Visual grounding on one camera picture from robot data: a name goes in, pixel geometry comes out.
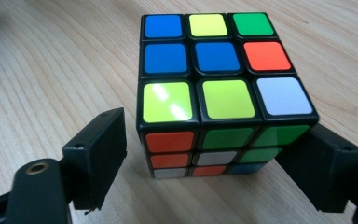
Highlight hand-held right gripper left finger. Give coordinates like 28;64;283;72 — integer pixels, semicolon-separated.
62;106;128;211

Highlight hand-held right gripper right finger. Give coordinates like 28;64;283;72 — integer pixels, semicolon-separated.
274;123;358;214

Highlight multicoloured puzzle cube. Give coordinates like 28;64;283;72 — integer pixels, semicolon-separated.
135;12;321;180

